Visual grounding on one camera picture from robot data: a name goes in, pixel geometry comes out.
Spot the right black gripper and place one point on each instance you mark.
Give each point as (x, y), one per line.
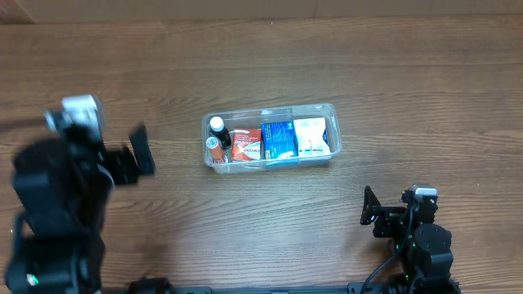
(386, 216)

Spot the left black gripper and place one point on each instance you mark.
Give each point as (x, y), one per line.
(118, 169)

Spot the dark bottle white cap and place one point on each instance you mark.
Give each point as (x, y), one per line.
(219, 130)

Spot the orange pill bottle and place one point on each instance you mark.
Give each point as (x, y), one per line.
(214, 147)

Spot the white medicine box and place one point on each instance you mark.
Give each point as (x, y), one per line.
(311, 134)

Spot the red medicine box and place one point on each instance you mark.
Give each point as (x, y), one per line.
(247, 145)

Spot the blue medicine box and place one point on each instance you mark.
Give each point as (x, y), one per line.
(279, 140)

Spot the clear plastic container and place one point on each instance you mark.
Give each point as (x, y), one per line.
(254, 118)

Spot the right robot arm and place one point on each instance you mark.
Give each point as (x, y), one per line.
(420, 249)

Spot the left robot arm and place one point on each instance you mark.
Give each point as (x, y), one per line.
(64, 183)

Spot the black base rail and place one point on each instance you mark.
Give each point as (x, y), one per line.
(163, 286)

